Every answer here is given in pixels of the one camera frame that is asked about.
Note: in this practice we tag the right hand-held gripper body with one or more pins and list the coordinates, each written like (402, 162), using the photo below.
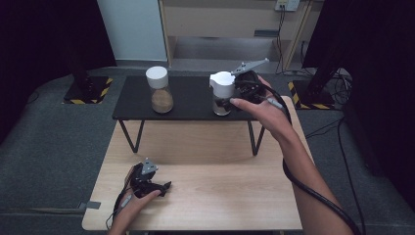
(249, 88)

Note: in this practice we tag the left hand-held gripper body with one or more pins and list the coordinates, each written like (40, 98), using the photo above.
(143, 182)

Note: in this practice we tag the glass jar with dark powder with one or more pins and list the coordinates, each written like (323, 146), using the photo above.
(222, 84)

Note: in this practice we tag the black shelf with metal legs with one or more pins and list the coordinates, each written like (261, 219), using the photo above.
(192, 98)

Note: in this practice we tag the person's left hand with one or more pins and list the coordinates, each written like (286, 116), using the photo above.
(130, 209)

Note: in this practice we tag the person's right hand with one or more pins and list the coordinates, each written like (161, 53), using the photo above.
(270, 117)

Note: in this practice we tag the grey tape strip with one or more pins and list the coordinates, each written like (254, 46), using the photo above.
(89, 205)

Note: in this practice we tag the black stand with striped base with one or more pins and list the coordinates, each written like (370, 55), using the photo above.
(86, 89)
(313, 98)

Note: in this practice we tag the glass jar with tan powder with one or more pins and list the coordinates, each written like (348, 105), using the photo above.
(160, 94)

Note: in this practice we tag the white panel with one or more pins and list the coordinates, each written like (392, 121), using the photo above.
(133, 29)

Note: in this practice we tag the black curtain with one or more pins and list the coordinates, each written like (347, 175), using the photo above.
(381, 81)
(32, 49)

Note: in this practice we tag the wooden cabinet frame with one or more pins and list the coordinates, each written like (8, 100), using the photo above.
(221, 19)

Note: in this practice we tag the white wall socket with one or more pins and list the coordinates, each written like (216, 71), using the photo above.
(287, 5)

